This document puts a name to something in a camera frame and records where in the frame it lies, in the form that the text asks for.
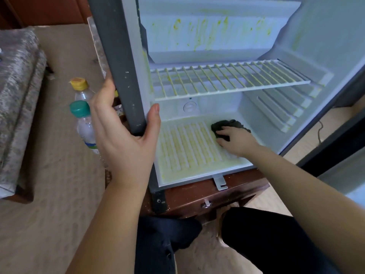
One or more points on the grey mini fridge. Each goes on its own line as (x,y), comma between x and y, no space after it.
(114,54)

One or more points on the fridge door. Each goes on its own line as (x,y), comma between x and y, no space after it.
(336,162)

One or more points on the person's dark trousers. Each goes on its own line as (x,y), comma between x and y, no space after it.
(274,242)

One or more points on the green cap water bottle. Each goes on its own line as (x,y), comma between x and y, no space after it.
(85,128)

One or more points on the orange soda bottle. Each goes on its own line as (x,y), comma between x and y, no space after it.
(81,89)

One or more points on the person's right forearm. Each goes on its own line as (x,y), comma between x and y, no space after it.
(313,208)

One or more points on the person's left hand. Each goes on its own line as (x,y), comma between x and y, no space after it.
(122,145)

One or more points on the dark red wooden stand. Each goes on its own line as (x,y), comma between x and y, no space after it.
(188,197)

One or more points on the dark grey cloth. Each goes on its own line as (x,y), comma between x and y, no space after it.
(227,125)

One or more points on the grey upholstered bench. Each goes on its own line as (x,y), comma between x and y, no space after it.
(97,48)

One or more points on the person's right hand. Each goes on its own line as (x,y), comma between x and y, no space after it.
(240,141)

